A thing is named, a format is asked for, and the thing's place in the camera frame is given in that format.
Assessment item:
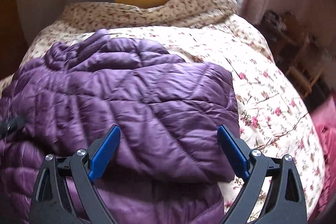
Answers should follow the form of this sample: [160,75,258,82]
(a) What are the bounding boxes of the brown wooden wardrobe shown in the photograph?
[0,0,28,79]

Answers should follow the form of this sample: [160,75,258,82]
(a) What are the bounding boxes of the small-floral pillow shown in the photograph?
[58,0,239,33]

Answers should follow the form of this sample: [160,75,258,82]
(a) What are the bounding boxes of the cluttered bedside table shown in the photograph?
[256,10,312,67]

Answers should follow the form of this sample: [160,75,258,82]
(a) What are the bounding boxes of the pink crumpled blanket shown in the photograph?
[309,94,335,221]

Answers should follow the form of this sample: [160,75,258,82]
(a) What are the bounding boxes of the wooden chair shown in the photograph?
[285,38,325,99]

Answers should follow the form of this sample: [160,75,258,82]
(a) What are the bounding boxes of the purple quilted down jacket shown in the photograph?
[1,30,239,223]

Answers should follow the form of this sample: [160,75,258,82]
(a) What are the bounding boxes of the floral cream bed quilt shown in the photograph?
[1,12,327,223]

